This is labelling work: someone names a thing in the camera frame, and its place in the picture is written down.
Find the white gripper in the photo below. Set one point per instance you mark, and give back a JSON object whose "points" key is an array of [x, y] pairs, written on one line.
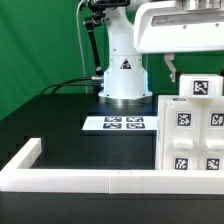
{"points": [[179, 26]]}

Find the white cabinet top block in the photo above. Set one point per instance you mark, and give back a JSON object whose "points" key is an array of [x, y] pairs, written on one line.
{"points": [[201, 85]]}

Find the white cabinet door panel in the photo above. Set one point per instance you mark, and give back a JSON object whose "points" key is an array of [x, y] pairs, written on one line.
{"points": [[181, 136]]}

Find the white cabinet body box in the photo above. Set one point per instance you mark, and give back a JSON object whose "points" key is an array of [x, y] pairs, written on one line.
{"points": [[162, 101]]}

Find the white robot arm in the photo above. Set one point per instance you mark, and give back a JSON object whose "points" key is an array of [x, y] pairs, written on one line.
{"points": [[122, 31]]}

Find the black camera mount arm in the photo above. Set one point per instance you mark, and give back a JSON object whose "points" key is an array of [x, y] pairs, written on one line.
{"points": [[98, 8]]}

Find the white marker base plate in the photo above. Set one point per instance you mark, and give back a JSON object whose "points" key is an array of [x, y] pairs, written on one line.
{"points": [[120, 123]]}

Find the white workspace border frame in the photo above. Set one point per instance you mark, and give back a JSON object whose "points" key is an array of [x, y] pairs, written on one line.
{"points": [[18, 175]]}

